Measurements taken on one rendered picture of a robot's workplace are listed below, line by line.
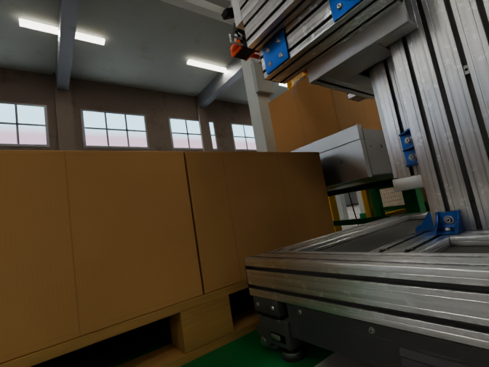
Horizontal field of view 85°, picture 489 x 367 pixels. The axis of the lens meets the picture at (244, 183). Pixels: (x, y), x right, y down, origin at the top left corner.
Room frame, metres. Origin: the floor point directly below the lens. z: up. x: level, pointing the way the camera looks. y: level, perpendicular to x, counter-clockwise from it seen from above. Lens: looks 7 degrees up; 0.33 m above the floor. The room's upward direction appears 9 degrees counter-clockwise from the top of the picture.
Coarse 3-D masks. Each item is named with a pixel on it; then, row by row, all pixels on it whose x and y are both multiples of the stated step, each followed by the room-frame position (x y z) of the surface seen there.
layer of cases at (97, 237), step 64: (0, 192) 0.51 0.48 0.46; (64, 192) 0.57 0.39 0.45; (128, 192) 0.65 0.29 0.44; (192, 192) 0.75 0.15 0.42; (256, 192) 0.88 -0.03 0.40; (320, 192) 1.07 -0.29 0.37; (0, 256) 0.51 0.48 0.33; (64, 256) 0.57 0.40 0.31; (128, 256) 0.64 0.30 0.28; (192, 256) 0.73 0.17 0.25; (0, 320) 0.50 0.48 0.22; (64, 320) 0.56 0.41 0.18
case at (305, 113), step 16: (304, 80) 1.25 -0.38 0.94; (288, 96) 1.34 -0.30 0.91; (304, 96) 1.27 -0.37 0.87; (320, 96) 1.20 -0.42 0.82; (336, 96) 1.17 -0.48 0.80; (272, 112) 1.45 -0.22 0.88; (288, 112) 1.36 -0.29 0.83; (304, 112) 1.28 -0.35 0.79; (320, 112) 1.21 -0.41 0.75; (336, 112) 1.15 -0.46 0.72; (352, 112) 1.24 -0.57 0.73; (368, 112) 1.34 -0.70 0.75; (288, 128) 1.38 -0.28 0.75; (304, 128) 1.30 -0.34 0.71; (320, 128) 1.22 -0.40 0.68; (336, 128) 1.16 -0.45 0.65; (368, 128) 1.31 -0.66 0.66; (288, 144) 1.39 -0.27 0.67; (304, 144) 1.31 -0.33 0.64
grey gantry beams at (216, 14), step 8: (160, 0) 2.96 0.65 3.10; (168, 0) 2.98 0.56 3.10; (176, 0) 3.00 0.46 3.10; (184, 0) 3.03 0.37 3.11; (192, 0) 3.10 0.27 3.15; (200, 0) 3.17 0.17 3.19; (184, 8) 3.15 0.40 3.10; (192, 8) 3.17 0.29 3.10; (200, 8) 3.19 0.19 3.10; (208, 8) 3.23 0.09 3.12; (216, 8) 3.30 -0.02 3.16; (224, 8) 3.38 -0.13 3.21; (208, 16) 3.35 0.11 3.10; (216, 16) 3.37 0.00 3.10; (232, 24) 3.58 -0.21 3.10
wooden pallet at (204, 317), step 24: (240, 288) 0.81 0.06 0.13; (168, 312) 0.68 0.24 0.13; (192, 312) 0.72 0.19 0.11; (216, 312) 0.76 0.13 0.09; (96, 336) 0.59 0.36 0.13; (192, 336) 0.71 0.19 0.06; (216, 336) 0.75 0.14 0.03; (240, 336) 0.79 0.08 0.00; (24, 360) 0.52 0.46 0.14; (144, 360) 0.70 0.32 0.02; (168, 360) 0.68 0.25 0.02
